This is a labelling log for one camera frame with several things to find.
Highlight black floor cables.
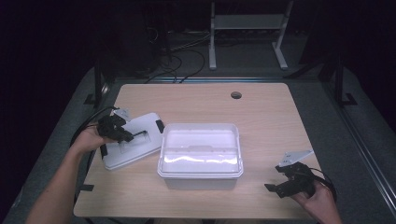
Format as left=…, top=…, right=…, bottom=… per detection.
left=144, top=27, right=207, bottom=85

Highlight white lid with black handle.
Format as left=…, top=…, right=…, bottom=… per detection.
left=99, top=112, right=165, bottom=172

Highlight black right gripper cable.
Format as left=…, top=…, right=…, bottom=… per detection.
left=309, top=167, right=338, bottom=201

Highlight person's left hand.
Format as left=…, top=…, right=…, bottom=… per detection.
left=70, top=123, right=118, bottom=156

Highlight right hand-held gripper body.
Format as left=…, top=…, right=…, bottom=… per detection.
left=277, top=149, right=318, bottom=199

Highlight white plastic storage box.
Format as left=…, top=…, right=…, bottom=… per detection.
left=156, top=122, right=245, bottom=191

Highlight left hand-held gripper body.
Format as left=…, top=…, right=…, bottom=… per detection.
left=97, top=107, right=133, bottom=143

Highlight black metal stand post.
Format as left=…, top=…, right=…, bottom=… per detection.
left=323, top=55, right=359, bottom=108
left=83, top=58, right=110, bottom=108

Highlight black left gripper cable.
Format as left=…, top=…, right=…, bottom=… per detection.
left=69, top=105, right=120, bottom=147

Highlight white metal stand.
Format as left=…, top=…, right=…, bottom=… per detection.
left=208, top=0, right=294, bottom=71

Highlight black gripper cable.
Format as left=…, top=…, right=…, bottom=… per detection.
left=69, top=105, right=120, bottom=147
left=309, top=167, right=338, bottom=201

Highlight person's right hand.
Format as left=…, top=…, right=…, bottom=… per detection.
left=291, top=181, right=342, bottom=224

